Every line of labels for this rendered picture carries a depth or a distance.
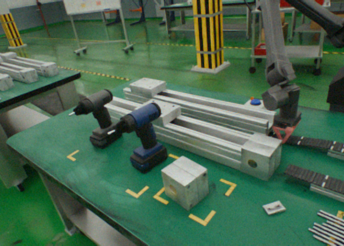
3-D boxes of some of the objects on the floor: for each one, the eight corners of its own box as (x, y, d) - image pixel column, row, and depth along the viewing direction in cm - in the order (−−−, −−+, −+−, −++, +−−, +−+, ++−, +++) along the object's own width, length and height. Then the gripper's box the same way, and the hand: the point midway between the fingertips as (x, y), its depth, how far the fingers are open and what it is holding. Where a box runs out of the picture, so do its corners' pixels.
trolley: (321, 63, 378) (333, -13, 329) (320, 76, 337) (334, -9, 288) (250, 62, 425) (252, -5, 376) (242, 73, 384) (243, -1, 335)
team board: (74, 56, 641) (46, -34, 546) (85, 51, 681) (61, -34, 586) (126, 54, 588) (105, -46, 493) (136, 49, 628) (118, -45, 533)
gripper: (294, 108, 81) (289, 149, 89) (304, 96, 88) (299, 135, 95) (273, 104, 86) (270, 143, 93) (284, 93, 92) (280, 130, 99)
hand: (285, 137), depth 94 cm, fingers open, 6 cm apart
